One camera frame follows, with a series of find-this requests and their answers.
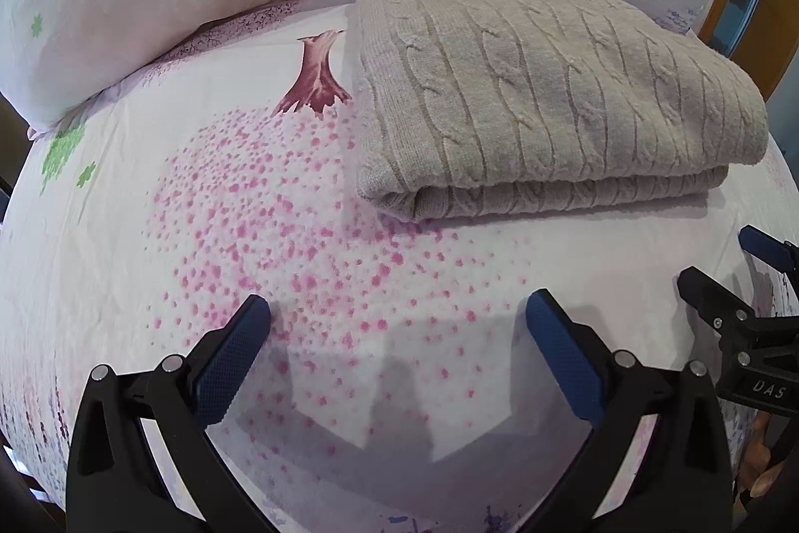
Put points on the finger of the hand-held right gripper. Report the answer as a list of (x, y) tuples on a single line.
[(718, 303), (758, 242)]

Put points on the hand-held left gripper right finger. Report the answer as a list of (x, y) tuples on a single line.
[(565, 364)]

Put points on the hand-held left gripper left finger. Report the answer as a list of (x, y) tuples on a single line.
[(230, 361)]

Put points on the person's right hand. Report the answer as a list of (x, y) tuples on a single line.
[(766, 461)]

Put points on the pink tree-print bed sheet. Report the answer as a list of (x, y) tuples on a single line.
[(187, 233)]

